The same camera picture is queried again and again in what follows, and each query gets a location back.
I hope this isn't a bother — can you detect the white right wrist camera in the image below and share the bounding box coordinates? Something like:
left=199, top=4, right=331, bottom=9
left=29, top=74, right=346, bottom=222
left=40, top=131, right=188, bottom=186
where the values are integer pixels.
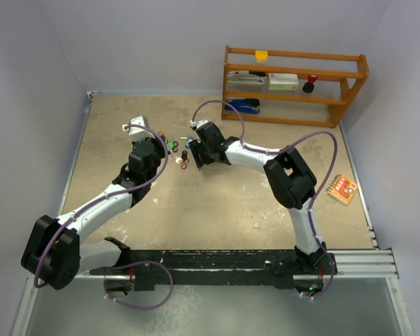
left=190, top=119, right=209, bottom=131

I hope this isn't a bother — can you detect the red black stamp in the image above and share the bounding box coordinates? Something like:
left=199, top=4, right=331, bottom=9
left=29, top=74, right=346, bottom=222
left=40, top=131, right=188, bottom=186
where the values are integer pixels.
left=302, top=75, right=318, bottom=94

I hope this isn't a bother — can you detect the yellow lidded jar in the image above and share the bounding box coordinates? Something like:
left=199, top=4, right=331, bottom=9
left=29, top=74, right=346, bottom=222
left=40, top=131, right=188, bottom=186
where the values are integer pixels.
left=254, top=50, right=269, bottom=64

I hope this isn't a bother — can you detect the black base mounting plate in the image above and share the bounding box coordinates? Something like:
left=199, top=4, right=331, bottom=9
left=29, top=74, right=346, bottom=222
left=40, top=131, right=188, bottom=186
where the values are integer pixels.
left=89, top=248, right=339, bottom=292

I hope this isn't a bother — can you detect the orange packet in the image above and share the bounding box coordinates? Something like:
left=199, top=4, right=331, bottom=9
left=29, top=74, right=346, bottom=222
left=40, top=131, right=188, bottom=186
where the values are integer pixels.
left=326, top=174, right=358, bottom=205

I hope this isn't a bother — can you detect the blue tag key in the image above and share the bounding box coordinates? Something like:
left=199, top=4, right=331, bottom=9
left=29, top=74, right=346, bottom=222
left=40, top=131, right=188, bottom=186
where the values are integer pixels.
left=181, top=137, right=194, bottom=148

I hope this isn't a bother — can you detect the wooden shelf rack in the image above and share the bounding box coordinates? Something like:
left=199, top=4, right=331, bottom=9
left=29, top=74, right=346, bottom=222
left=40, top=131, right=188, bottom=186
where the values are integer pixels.
left=222, top=46, right=369, bottom=128

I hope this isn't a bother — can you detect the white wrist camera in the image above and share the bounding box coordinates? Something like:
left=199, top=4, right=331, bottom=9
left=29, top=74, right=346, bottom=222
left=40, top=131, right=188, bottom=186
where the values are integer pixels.
left=122, top=116, right=151, bottom=142
left=190, top=119, right=209, bottom=131

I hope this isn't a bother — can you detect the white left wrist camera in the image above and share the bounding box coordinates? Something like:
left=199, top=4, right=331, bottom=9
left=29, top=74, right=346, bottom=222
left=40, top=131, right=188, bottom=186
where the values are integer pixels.
left=122, top=116, right=151, bottom=142

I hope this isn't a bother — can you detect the white red cardboard box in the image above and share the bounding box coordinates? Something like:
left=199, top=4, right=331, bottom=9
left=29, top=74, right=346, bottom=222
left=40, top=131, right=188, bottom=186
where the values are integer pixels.
left=268, top=73, right=298, bottom=91

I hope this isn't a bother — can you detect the black carabiner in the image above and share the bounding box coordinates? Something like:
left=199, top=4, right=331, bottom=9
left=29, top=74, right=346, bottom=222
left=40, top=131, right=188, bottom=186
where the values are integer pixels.
left=171, top=141, right=179, bottom=153

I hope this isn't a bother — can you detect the grey stapler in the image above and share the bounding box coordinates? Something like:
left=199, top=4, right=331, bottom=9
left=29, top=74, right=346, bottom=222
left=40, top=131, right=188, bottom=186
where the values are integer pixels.
left=226, top=70, right=267, bottom=90

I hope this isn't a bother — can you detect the blue black stapler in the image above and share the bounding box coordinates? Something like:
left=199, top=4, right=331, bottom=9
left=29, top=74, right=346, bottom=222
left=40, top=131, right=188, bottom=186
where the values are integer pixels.
left=225, top=98, right=260, bottom=115

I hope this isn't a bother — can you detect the green tag key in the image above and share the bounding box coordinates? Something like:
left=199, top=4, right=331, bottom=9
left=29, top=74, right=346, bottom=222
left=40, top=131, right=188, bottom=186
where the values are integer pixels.
left=167, top=141, right=173, bottom=153

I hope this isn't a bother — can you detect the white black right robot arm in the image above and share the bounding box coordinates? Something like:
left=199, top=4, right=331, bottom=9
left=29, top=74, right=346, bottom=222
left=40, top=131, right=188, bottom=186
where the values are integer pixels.
left=190, top=120, right=326, bottom=274

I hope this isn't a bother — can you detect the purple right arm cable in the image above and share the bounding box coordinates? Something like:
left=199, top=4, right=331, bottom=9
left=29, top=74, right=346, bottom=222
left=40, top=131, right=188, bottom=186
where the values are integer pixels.
left=191, top=99, right=339, bottom=302

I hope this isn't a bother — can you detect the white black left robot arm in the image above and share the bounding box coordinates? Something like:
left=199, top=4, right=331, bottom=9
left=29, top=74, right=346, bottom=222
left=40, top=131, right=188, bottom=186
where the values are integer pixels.
left=21, top=136, right=168, bottom=290

